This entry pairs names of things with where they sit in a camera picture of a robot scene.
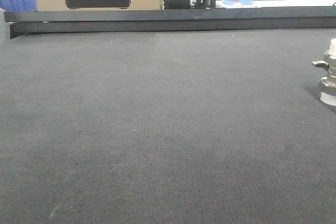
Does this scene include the brass valve with white caps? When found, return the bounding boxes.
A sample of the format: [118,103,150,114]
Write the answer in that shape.
[312,38,335,106]

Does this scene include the blue flat tray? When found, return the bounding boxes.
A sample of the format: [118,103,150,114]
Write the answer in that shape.
[221,0,254,5]

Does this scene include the white background table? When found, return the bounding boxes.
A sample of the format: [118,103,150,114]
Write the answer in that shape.
[216,0,335,8]

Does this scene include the black conveyor side rail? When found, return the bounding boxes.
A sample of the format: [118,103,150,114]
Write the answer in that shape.
[3,5,335,34]

